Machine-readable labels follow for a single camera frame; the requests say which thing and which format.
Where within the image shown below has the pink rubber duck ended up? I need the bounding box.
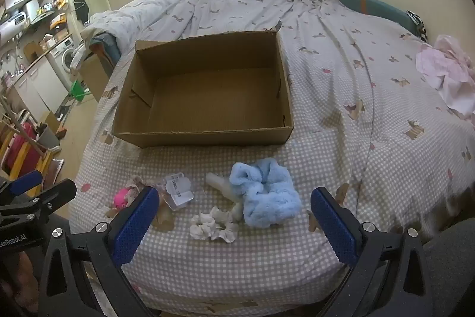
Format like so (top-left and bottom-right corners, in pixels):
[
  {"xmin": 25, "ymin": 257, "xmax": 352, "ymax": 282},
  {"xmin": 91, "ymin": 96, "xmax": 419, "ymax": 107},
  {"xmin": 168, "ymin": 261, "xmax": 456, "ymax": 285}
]
[{"xmin": 113, "ymin": 188, "xmax": 131, "ymax": 210}]

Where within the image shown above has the brown bedside cardboard box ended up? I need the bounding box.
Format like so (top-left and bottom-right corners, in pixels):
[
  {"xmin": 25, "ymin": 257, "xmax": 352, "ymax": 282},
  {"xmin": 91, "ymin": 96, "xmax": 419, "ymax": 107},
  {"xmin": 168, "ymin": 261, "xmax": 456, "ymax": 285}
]
[{"xmin": 79, "ymin": 55, "xmax": 113, "ymax": 103}]

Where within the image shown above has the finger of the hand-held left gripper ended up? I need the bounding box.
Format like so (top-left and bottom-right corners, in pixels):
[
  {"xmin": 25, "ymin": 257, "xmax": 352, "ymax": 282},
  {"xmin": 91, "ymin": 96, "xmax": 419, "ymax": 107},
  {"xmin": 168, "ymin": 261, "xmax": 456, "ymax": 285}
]
[
  {"xmin": 9, "ymin": 170, "xmax": 44, "ymax": 196},
  {"xmin": 34, "ymin": 179, "xmax": 78, "ymax": 218}
]

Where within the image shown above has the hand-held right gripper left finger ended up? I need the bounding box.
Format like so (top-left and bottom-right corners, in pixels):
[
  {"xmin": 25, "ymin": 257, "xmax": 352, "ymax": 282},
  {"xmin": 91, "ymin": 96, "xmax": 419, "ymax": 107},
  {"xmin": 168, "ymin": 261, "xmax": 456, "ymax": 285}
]
[{"xmin": 37, "ymin": 186, "xmax": 160, "ymax": 317}]

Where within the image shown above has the checked printed bed blanket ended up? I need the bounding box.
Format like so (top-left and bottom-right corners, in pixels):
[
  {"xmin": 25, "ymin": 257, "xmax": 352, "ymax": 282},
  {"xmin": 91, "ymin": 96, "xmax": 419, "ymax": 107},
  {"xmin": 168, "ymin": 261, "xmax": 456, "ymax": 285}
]
[{"xmin": 70, "ymin": 0, "xmax": 475, "ymax": 307}]

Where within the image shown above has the pink cloth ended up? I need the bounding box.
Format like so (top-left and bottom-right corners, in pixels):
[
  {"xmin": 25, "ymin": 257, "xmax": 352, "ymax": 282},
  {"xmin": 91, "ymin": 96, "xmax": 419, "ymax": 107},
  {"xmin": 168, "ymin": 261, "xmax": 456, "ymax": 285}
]
[{"xmin": 416, "ymin": 35, "xmax": 475, "ymax": 119}]

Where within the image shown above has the green dustpan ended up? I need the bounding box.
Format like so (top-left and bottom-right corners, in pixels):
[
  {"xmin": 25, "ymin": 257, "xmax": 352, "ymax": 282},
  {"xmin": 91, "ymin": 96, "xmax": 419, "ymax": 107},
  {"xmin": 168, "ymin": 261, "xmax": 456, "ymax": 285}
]
[{"xmin": 69, "ymin": 79, "xmax": 92, "ymax": 102}]

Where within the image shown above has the light blue fluffy cloth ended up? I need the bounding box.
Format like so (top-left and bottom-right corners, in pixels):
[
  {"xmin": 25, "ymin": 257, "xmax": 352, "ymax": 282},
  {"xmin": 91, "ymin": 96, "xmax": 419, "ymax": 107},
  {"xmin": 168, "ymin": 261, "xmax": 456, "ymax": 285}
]
[{"xmin": 229, "ymin": 158, "xmax": 302, "ymax": 228}]

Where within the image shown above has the orange box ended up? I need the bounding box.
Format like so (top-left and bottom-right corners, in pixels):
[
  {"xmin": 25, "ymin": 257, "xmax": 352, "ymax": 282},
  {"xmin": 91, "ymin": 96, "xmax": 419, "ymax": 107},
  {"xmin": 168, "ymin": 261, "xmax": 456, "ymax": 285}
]
[{"xmin": 50, "ymin": 12, "xmax": 69, "ymax": 30}]

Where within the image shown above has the white printed duvet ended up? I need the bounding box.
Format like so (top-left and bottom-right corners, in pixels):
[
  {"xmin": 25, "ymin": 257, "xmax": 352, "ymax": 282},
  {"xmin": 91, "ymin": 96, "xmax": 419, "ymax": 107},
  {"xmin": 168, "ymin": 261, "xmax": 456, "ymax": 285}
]
[{"xmin": 80, "ymin": 0, "xmax": 182, "ymax": 45}]

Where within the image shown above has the blue folded cloth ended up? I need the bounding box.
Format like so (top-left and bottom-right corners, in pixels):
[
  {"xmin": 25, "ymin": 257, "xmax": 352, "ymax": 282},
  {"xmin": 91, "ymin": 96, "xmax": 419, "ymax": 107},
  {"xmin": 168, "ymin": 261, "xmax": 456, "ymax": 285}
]
[{"xmin": 91, "ymin": 33, "xmax": 121, "ymax": 65}]

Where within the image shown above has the white fluffy sock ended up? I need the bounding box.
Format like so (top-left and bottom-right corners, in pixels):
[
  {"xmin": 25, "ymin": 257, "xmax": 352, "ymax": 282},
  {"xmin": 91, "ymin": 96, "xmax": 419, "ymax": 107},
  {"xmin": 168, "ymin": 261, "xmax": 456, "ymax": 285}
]
[{"xmin": 206, "ymin": 172, "xmax": 246, "ymax": 223}]

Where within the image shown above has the wooden rack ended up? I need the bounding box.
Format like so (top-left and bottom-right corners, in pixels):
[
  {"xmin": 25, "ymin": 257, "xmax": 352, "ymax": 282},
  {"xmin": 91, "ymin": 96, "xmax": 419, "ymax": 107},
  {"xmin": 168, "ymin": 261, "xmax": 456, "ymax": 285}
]
[{"xmin": 0, "ymin": 94, "xmax": 62, "ymax": 187}]

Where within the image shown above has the black and white cloth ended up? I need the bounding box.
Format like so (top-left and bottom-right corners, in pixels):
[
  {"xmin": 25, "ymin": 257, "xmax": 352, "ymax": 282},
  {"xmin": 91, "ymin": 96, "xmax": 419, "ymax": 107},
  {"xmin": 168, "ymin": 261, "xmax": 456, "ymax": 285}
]
[{"xmin": 406, "ymin": 10, "xmax": 430, "ymax": 41}]

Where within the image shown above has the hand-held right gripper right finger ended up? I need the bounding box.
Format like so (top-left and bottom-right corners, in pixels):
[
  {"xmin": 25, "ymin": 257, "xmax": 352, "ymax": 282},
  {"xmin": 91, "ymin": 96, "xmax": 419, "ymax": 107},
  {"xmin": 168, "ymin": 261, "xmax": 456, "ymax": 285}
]
[{"xmin": 310, "ymin": 186, "xmax": 436, "ymax": 317}]

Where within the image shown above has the white washing machine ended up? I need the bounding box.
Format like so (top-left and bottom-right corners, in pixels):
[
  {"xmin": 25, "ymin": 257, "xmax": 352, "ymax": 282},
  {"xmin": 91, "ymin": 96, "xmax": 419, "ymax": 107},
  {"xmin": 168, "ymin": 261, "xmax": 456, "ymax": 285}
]
[{"xmin": 46, "ymin": 37, "xmax": 77, "ymax": 75}]

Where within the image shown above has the white floor cabinet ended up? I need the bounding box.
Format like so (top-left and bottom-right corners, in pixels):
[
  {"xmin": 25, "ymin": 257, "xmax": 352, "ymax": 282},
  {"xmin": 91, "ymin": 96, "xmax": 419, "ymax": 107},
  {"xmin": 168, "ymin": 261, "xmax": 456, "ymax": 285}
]
[{"xmin": 13, "ymin": 59, "xmax": 72, "ymax": 114}]

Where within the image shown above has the white ruffled scrunchie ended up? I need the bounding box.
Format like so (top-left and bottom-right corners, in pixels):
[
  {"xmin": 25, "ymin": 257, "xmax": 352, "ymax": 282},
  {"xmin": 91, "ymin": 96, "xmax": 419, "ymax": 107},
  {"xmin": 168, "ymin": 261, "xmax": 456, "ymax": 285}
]
[{"xmin": 190, "ymin": 206, "xmax": 240, "ymax": 242}]

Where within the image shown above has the teal pillow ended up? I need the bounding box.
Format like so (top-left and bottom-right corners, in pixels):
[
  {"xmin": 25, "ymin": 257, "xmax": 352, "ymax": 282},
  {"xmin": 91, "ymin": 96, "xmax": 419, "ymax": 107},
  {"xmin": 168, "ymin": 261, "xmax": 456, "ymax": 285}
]
[{"xmin": 330, "ymin": 0, "xmax": 413, "ymax": 30}]

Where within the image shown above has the red suitcase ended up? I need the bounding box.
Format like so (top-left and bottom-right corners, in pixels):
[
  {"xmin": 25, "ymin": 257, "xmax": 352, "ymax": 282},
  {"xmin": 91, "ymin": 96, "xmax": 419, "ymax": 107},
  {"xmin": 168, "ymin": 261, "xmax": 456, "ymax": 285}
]
[{"xmin": 7, "ymin": 122, "xmax": 42, "ymax": 177}]

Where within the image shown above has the beige lace scrunchie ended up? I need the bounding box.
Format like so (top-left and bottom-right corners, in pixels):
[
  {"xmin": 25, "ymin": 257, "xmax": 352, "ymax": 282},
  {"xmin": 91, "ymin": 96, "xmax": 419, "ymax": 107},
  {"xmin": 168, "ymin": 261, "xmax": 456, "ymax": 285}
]
[{"xmin": 126, "ymin": 179, "xmax": 146, "ymax": 199}]

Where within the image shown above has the grey bin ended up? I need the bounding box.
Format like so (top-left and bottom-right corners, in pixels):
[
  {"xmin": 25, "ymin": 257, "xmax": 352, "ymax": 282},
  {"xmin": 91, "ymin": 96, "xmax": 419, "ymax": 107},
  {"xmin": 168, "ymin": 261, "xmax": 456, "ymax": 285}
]
[{"xmin": 37, "ymin": 122, "xmax": 61, "ymax": 151}]

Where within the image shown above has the clear plastic package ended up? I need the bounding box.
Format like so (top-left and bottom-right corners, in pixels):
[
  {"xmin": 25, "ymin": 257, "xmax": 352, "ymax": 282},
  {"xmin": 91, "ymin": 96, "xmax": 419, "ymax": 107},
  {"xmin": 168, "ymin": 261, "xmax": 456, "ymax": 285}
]
[{"xmin": 159, "ymin": 172, "xmax": 194, "ymax": 211}]

